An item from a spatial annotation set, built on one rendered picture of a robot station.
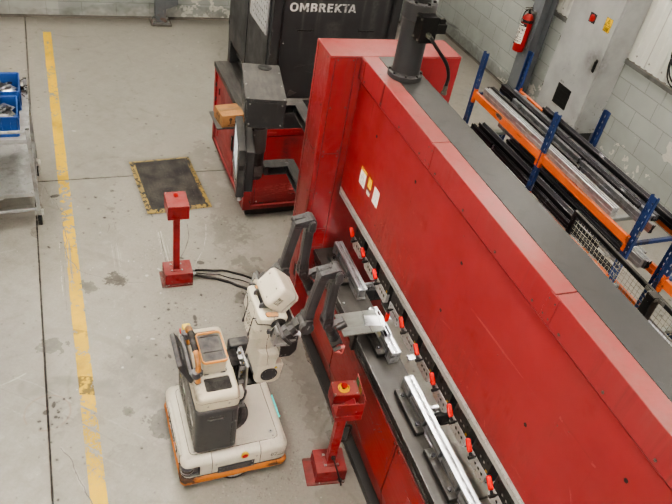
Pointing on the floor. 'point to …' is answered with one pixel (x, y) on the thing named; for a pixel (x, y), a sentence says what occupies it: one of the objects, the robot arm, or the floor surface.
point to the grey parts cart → (20, 161)
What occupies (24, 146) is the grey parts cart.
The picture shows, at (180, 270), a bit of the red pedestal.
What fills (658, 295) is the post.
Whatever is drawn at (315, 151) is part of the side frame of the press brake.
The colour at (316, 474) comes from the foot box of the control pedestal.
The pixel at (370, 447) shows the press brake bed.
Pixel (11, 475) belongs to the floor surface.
